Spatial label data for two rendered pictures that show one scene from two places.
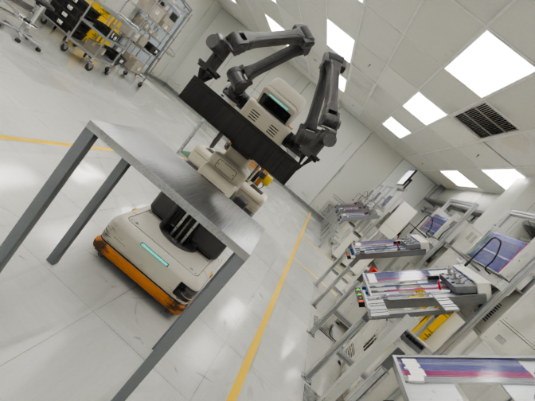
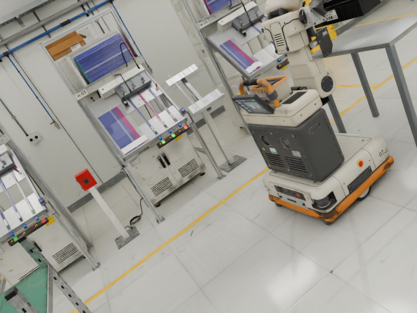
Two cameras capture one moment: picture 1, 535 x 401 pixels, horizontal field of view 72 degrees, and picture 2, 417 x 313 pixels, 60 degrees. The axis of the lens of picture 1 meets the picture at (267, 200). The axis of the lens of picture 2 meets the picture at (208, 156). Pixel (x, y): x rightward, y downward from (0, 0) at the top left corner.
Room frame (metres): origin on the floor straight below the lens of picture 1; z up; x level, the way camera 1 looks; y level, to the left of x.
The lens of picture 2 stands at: (3.54, 2.17, 1.50)
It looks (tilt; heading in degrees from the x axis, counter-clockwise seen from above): 20 degrees down; 250
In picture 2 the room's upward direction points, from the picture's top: 29 degrees counter-clockwise
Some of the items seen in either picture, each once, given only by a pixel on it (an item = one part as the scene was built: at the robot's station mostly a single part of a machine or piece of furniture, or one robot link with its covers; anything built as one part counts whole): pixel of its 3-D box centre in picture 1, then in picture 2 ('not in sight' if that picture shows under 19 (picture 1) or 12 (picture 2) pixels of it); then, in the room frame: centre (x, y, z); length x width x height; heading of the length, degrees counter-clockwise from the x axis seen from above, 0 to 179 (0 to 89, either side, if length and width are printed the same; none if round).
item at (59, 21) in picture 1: (70, 17); not in sight; (6.38, 4.72, 0.38); 0.65 x 0.46 x 0.75; 88
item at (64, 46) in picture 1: (102, 38); not in sight; (5.93, 3.76, 0.50); 0.90 x 0.54 x 1.00; 10
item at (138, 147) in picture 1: (132, 256); (381, 85); (1.40, 0.27, 0.40); 0.70 x 0.45 x 0.80; 90
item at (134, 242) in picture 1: (166, 251); (323, 171); (2.17, 0.28, 0.16); 0.67 x 0.64 x 0.25; 0
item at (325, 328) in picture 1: (349, 299); (104, 206); (3.47, -1.23, 0.39); 0.24 x 0.24 x 0.78; 86
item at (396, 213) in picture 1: (373, 227); not in sight; (7.41, -1.98, 0.95); 1.36 x 0.82 x 1.90; 86
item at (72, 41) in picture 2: not in sight; (74, 39); (2.76, -1.82, 1.82); 0.68 x 0.30 x 0.20; 176
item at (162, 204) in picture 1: (212, 198); (291, 127); (2.27, 0.28, 0.59); 0.55 x 0.34 x 0.83; 90
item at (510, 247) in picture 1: (501, 255); (104, 58); (2.67, -1.51, 1.52); 0.51 x 0.13 x 0.27; 176
